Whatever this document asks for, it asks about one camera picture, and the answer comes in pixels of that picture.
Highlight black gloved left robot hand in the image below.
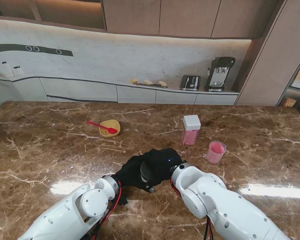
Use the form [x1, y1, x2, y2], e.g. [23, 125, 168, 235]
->
[114, 155, 155, 193]

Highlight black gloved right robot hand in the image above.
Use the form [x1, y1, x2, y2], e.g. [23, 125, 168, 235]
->
[141, 147, 187, 187]

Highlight black round jar lid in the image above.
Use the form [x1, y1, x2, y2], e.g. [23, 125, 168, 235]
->
[139, 161, 153, 181]

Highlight yellow plastic bowl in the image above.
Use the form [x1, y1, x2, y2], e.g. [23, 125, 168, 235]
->
[99, 119, 121, 139]

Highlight pink measuring cup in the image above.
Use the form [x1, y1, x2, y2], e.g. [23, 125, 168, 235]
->
[206, 140, 228, 164]

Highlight red measuring spoon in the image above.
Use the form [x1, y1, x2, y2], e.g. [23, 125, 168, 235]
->
[86, 120, 118, 134]

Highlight pink container with white lid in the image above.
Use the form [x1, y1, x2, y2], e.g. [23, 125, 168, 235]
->
[181, 114, 202, 146]

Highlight dark wooden serving board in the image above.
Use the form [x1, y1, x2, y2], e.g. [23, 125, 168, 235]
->
[136, 82, 169, 89]

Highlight black toaster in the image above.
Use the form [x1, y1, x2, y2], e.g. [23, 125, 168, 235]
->
[179, 74, 202, 91]

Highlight white counter cabinet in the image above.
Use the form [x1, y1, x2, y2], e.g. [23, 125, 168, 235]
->
[0, 72, 241, 106]

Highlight black espresso machine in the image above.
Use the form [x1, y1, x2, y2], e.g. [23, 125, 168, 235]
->
[204, 56, 236, 93]

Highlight orange printed box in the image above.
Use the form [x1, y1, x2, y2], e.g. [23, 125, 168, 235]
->
[282, 96, 297, 108]

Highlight short white bottle black cap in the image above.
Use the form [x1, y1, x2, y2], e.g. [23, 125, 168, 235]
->
[11, 65, 25, 77]

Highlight tall white bottle black cap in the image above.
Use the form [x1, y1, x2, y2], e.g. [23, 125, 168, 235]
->
[0, 61, 14, 78]

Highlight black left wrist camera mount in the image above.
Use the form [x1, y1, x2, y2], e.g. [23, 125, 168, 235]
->
[117, 186, 129, 206]

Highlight red black right arm cables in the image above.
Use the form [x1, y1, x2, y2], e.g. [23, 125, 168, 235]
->
[169, 174, 216, 240]

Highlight red black arm cables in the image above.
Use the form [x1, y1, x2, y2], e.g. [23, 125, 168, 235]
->
[84, 181, 123, 240]
[169, 174, 216, 240]

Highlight red black left arm cables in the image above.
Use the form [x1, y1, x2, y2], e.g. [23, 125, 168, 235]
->
[84, 181, 123, 240]

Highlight wooden wall cabinets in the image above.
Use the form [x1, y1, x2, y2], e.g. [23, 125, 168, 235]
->
[0, 0, 288, 40]

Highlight black wall panel with rings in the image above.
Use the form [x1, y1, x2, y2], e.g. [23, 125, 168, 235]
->
[0, 44, 74, 57]

